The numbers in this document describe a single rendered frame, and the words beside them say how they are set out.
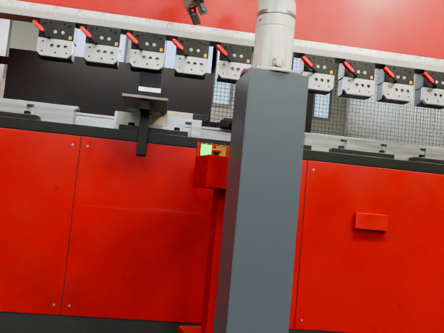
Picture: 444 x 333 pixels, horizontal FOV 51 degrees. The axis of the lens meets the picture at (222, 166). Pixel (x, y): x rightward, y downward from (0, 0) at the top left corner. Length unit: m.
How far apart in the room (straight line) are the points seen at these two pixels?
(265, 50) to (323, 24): 0.96
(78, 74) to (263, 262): 1.75
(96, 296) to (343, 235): 1.08
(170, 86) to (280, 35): 1.34
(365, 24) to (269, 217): 1.36
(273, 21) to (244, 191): 0.51
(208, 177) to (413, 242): 1.03
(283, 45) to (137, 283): 1.13
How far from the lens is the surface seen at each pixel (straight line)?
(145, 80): 2.16
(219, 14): 2.24
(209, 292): 1.78
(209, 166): 1.68
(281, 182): 1.32
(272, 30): 1.43
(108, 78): 2.71
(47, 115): 2.17
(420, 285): 2.30
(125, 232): 1.97
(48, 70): 2.77
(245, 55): 2.20
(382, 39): 2.44
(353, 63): 2.34
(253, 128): 1.31
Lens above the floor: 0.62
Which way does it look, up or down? 4 degrees up
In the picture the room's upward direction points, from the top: 5 degrees clockwise
